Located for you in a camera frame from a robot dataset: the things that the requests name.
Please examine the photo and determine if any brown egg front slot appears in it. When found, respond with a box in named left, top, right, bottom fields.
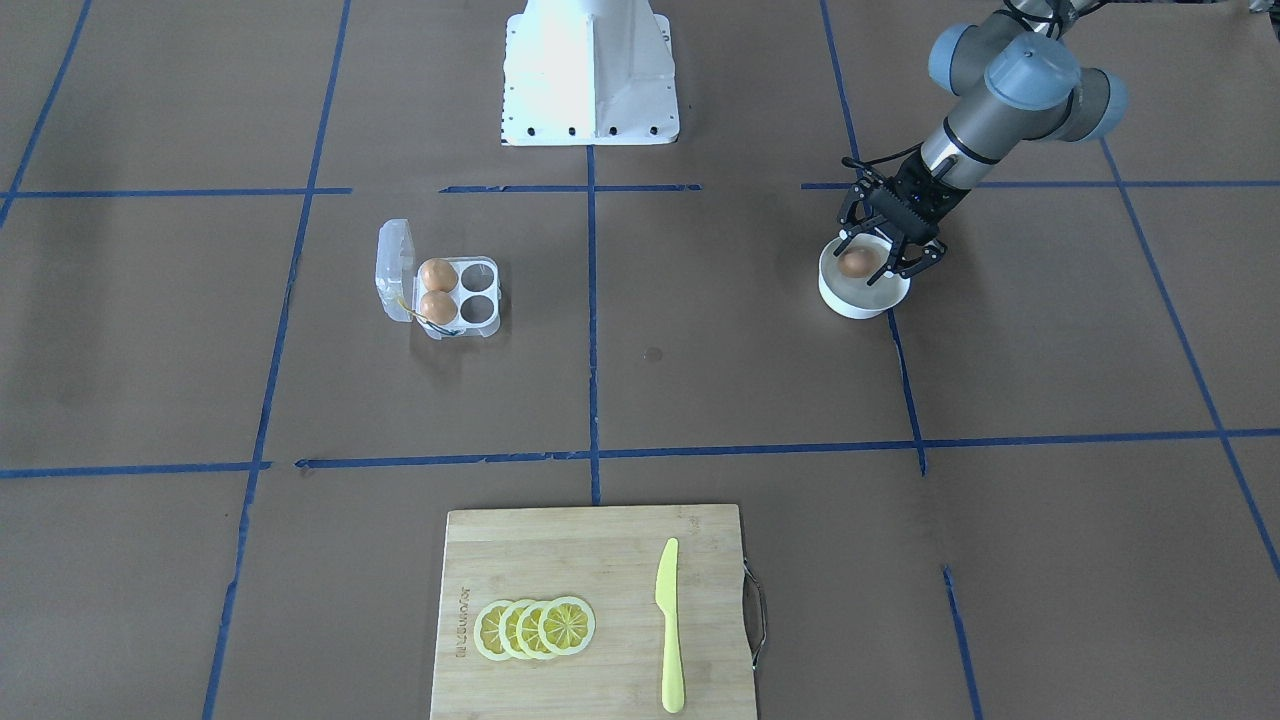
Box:
left=417, top=290, right=460, bottom=325

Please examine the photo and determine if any white round bowl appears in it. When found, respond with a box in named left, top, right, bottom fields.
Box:
left=817, top=233, right=911, bottom=320

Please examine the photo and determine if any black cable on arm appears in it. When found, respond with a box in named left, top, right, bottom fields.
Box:
left=842, top=145, right=925, bottom=181

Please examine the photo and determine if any clear plastic egg box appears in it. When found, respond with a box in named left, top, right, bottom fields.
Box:
left=372, top=219, right=502, bottom=340

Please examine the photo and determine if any yellow plastic knife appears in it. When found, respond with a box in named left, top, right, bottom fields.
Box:
left=654, top=537, right=686, bottom=715

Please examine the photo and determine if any bamboo cutting board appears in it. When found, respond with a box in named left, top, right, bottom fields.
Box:
left=429, top=503, right=758, bottom=719

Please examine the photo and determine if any brown egg slot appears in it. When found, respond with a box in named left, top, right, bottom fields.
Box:
left=417, top=290, right=460, bottom=325
left=417, top=258, right=460, bottom=293

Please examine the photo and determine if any brown egg rear slot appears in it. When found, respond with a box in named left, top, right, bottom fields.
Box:
left=417, top=258, right=460, bottom=293

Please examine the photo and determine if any brown egg from bowl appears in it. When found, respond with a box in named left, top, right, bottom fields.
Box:
left=837, top=247, right=883, bottom=279

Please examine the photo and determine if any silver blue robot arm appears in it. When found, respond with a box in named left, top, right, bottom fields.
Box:
left=838, top=1, right=1129, bottom=286

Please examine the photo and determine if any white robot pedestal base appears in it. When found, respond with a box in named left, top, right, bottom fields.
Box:
left=500, top=1, right=681, bottom=147

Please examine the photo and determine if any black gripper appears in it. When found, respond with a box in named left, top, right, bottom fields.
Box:
left=836, top=150, right=969, bottom=283

